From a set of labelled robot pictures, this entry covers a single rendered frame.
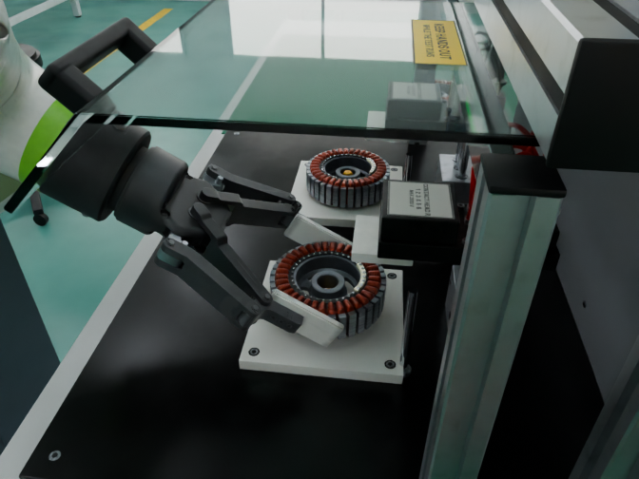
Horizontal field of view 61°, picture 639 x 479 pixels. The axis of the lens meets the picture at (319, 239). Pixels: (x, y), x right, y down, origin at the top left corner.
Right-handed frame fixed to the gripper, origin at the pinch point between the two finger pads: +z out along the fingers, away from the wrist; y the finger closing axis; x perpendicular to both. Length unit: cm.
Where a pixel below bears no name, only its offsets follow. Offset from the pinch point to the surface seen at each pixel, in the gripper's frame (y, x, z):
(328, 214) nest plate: -17.6, -4.3, 0.5
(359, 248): 2.1, 7.0, -0.3
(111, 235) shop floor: -110, -119, -37
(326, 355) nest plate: 6.0, -2.7, 2.6
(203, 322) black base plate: 2.1, -10.4, -8.0
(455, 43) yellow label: 4.7, 25.6, -5.2
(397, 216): 2.6, 11.9, 0.2
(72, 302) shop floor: -74, -116, -34
